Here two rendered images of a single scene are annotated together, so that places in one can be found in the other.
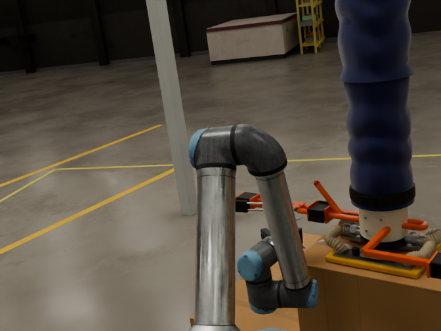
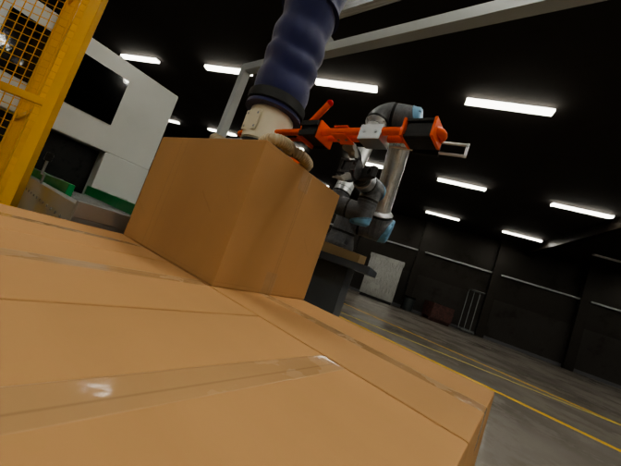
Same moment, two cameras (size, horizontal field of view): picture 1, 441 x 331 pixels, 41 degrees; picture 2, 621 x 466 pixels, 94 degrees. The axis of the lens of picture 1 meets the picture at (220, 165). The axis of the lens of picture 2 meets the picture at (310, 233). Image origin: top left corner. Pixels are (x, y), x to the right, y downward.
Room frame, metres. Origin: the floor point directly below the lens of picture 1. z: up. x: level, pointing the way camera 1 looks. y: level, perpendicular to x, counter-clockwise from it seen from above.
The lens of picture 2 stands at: (3.03, -0.29, 0.69)
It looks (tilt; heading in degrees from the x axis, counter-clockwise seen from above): 5 degrees up; 179
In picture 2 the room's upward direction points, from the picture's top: 19 degrees clockwise
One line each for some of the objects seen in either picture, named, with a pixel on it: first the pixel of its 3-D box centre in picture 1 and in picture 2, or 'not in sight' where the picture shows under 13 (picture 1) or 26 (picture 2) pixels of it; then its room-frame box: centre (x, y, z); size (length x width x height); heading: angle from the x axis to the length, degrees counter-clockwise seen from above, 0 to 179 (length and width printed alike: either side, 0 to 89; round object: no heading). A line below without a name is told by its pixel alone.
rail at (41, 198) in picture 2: not in sight; (27, 191); (1.20, -1.98, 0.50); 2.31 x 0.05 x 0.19; 50
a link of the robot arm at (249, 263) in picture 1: (256, 261); (371, 189); (1.76, -0.07, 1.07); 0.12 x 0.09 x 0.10; 141
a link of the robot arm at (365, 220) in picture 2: (264, 292); (360, 211); (1.75, -0.08, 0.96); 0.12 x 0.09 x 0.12; 68
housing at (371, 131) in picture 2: not in sight; (374, 137); (2.24, -0.20, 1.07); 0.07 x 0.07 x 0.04; 50
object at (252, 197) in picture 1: (248, 200); (421, 133); (2.33, -0.10, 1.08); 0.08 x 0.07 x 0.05; 50
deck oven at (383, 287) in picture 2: not in sight; (382, 278); (-9.22, 3.41, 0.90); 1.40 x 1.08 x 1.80; 70
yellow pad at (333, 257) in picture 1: (374, 257); not in sight; (1.87, -0.49, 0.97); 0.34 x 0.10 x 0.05; 50
